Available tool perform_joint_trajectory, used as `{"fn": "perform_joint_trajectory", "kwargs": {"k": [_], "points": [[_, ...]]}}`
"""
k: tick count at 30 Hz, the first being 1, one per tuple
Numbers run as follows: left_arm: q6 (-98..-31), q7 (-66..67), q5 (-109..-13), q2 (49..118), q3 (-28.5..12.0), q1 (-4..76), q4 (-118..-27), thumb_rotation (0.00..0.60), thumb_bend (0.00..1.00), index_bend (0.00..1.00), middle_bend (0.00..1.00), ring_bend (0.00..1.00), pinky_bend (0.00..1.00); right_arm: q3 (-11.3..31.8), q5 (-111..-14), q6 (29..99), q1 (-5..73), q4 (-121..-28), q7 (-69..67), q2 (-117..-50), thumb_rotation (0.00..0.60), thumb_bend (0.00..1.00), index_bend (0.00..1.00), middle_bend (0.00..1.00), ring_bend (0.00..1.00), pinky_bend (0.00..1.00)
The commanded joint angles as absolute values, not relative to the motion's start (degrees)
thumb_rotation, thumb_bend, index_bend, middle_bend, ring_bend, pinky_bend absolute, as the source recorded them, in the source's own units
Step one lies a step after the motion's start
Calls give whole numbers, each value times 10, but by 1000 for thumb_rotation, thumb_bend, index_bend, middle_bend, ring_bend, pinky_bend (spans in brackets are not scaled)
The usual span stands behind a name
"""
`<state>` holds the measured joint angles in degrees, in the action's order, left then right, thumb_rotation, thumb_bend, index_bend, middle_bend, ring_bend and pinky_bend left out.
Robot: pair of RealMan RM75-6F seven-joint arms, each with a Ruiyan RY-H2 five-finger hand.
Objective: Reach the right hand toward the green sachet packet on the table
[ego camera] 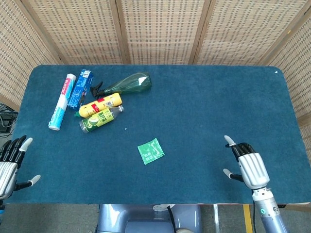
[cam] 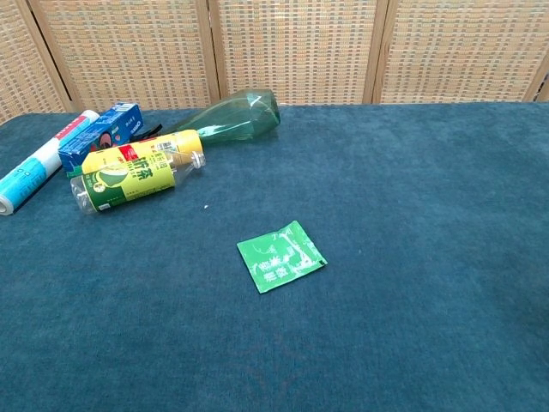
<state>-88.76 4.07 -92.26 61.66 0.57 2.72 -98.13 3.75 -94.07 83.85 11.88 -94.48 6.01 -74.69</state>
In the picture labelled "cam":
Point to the green foil sachet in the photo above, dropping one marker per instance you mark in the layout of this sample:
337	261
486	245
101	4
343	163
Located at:
279	259

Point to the green glass vase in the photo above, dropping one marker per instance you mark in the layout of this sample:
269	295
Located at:
240	118

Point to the teal blue table cloth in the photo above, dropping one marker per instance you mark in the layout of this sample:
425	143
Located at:
386	257

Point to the yellow cylindrical snack can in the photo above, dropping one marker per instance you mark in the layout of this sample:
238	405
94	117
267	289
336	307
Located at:
141	151

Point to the clear bottle yellow-green label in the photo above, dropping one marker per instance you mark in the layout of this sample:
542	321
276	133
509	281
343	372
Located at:
128	184

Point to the woven bamboo folding screen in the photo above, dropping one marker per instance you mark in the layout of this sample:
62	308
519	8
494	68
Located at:
291	47

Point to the blue Oreo cookie box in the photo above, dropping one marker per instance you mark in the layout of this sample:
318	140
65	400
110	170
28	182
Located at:
98	137

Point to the white blue plastic wrap roll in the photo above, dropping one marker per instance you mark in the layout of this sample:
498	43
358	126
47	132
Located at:
30	169

